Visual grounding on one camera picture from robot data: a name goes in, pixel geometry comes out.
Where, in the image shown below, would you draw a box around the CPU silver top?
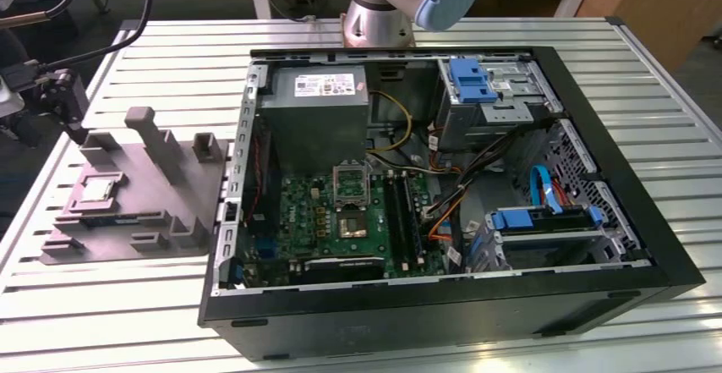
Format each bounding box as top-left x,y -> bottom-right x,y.
76,179 -> 113,204

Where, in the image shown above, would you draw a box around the CPU socket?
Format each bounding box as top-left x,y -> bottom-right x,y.
335,210 -> 375,241

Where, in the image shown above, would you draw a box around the grey parts rack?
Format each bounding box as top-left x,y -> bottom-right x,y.
38,106 -> 232,266

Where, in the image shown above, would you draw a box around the RAM stick blue label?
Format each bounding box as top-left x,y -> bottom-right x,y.
77,216 -> 142,227

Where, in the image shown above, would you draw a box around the grey power supply unit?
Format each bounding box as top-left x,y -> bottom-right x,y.
256,66 -> 371,167

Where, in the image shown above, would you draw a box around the green motherboard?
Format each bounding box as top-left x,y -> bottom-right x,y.
236,159 -> 447,288

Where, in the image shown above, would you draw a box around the graphics card black cooler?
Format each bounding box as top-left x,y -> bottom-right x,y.
289,255 -> 388,284

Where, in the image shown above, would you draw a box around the blue plastic drive carrier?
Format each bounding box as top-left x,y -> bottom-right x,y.
448,58 -> 499,104

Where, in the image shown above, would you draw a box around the grey metal drive cage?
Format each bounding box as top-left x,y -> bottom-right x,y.
437,58 -> 564,151

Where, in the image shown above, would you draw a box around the black PC case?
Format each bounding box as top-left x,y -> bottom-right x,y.
196,45 -> 707,362

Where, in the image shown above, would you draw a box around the hard disk in blue carrier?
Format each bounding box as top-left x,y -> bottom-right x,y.
489,206 -> 606,233

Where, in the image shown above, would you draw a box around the grey metal disk bay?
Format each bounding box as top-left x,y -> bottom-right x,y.
464,206 -> 650,273

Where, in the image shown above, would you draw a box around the wooden cabinet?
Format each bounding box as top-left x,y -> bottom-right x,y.
578,0 -> 722,74

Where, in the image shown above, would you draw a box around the metal socket cover frame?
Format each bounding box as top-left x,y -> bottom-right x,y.
332,159 -> 375,210

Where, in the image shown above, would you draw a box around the yellow black power wires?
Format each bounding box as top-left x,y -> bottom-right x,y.
368,91 -> 412,153

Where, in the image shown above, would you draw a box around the orange wire bundle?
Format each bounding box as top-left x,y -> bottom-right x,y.
427,203 -> 461,245

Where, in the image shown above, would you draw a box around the black sleeved cable bundle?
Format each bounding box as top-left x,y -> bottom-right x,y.
421,117 -> 559,222

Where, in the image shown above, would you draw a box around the blue data cable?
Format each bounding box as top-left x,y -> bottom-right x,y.
528,164 -> 566,216

